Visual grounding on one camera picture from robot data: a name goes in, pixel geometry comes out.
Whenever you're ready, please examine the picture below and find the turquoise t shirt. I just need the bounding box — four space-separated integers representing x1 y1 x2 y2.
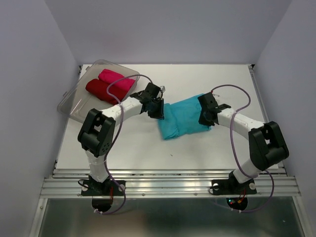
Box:
158 95 211 140

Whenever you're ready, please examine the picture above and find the clear plastic bin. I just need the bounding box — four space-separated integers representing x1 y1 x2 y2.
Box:
57 59 138 123

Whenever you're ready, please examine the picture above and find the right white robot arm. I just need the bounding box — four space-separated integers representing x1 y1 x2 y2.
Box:
198 92 289 193

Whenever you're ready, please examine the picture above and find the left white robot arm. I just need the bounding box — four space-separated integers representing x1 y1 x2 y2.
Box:
78 82 164 195

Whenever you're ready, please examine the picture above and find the pink rolled shirt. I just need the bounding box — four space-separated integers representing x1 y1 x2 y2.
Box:
98 69 135 91

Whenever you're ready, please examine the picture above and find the dark red rolled shirt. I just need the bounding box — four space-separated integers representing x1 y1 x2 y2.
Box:
85 79 127 105

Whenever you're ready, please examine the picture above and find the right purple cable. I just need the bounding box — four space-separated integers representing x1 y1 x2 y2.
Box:
211 84 275 215

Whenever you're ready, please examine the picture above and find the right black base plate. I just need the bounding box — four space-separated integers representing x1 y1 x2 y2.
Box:
208 172 257 196

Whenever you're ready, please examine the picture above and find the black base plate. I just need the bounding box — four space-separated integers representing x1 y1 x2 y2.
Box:
78 178 123 198
208 172 257 196

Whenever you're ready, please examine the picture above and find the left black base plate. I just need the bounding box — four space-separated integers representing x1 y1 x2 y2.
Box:
78 178 123 198

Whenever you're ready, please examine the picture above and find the aluminium mounting rail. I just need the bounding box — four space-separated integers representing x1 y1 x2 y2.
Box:
40 168 301 198

